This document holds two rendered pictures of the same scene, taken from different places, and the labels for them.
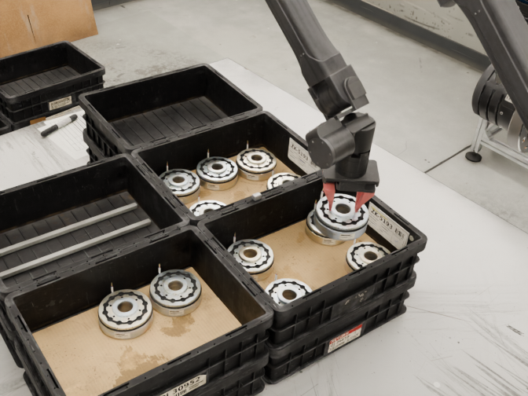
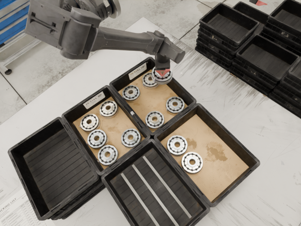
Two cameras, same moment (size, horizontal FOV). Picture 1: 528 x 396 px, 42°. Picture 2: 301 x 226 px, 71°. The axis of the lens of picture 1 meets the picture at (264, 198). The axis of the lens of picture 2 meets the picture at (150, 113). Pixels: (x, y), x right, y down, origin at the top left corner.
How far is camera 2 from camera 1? 1.12 m
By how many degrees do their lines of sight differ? 52
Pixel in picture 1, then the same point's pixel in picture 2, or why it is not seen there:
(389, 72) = not seen: outside the picture
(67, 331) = (202, 185)
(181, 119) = (46, 164)
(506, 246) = not seen: hidden behind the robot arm
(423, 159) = (6, 90)
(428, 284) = not seen: hidden behind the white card
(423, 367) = (175, 76)
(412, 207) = (96, 74)
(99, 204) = (121, 192)
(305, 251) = (144, 102)
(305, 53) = (148, 44)
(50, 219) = (134, 214)
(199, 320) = (187, 136)
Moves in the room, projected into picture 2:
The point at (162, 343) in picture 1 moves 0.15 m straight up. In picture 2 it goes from (200, 147) to (205, 137)
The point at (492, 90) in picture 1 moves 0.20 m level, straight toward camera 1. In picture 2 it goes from (100, 9) to (136, 16)
